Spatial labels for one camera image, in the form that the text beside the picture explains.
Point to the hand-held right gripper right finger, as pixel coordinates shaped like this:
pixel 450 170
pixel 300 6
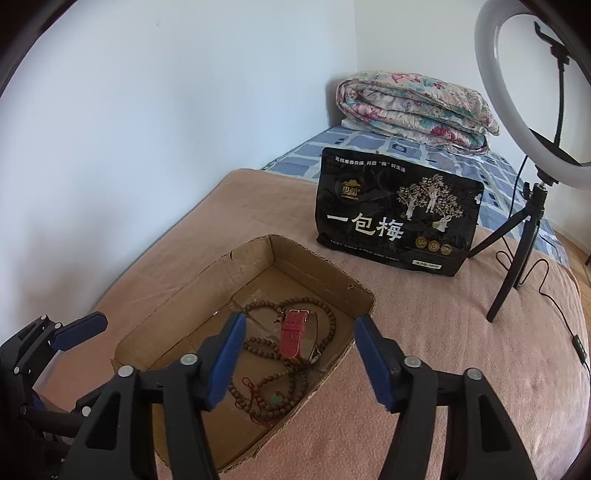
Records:
pixel 374 360

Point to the black snack bag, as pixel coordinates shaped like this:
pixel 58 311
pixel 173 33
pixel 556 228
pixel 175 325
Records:
pixel 369 221

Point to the blue checked bed sheet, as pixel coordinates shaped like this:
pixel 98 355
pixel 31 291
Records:
pixel 304 157

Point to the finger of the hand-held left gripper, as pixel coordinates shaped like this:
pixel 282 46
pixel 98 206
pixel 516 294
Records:
pixel 81 330
pixel 55 417

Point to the folded floral quilt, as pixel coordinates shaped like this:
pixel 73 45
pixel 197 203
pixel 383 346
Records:
pixel 415 106

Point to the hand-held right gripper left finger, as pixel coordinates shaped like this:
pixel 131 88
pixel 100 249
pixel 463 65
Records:
pixel 224 360

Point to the black phone holder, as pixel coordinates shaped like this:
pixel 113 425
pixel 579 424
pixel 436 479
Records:
pixel 561 101

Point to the cardboard box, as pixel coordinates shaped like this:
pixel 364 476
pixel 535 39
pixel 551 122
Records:
pixel 295 263

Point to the black tripod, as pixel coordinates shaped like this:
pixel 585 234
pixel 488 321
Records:
pixel 521 258

